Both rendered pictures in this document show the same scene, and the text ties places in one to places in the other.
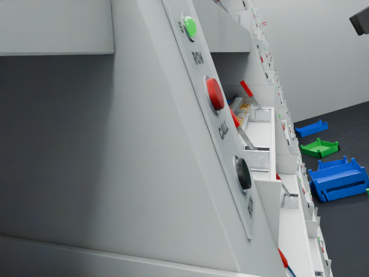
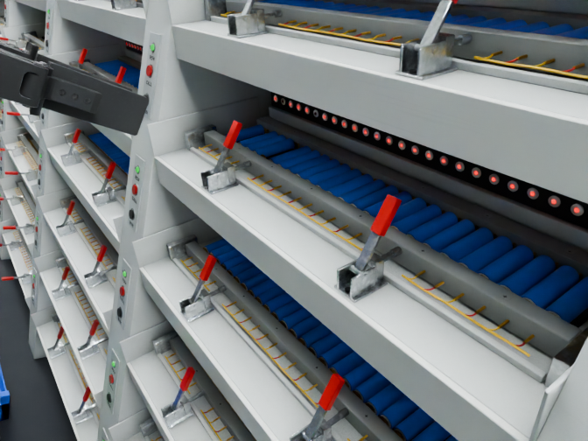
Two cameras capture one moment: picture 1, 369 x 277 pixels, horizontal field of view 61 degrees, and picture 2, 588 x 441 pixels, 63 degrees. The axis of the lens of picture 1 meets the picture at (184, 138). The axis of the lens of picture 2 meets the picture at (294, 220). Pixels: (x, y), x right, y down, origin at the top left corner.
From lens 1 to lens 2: 91 cm
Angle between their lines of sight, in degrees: 114
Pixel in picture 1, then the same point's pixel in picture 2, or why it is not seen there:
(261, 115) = (351, 270)
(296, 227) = (257, 396)
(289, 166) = not seen: outside the picture
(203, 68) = (152, 62)
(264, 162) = (205, 180)
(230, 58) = not seen: outside the picture
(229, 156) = (146, 90)
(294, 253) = (230, 353)
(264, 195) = (154, 129)
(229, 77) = not seen: outside the picture
